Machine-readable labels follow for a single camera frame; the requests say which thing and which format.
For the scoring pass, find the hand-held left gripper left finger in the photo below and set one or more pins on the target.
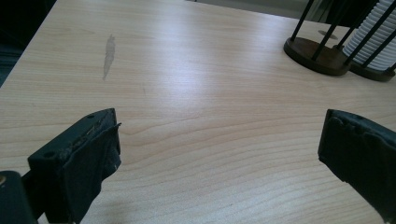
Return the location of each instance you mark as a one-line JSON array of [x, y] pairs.
[[71, 155]]

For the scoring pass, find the dark wooden cup holder rack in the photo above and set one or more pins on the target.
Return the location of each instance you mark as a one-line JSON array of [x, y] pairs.
[[311, 56]]

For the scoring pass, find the white paper cup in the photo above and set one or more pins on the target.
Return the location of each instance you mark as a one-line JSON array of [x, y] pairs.
[[373, 43]]

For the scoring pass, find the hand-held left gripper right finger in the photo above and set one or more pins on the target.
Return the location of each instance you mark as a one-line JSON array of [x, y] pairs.
[[361, 149]]

